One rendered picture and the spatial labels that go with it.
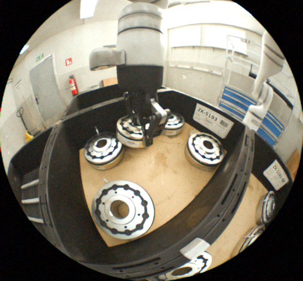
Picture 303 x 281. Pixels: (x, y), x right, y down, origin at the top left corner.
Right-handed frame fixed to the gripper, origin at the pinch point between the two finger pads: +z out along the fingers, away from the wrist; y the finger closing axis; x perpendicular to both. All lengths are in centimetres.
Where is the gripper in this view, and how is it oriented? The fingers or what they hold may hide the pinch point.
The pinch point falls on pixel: (142, 134)
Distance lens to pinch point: 20.7
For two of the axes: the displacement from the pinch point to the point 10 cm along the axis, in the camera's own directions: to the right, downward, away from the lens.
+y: -5.5, -5.3, 6.5
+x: -8.3, 3.2, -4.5
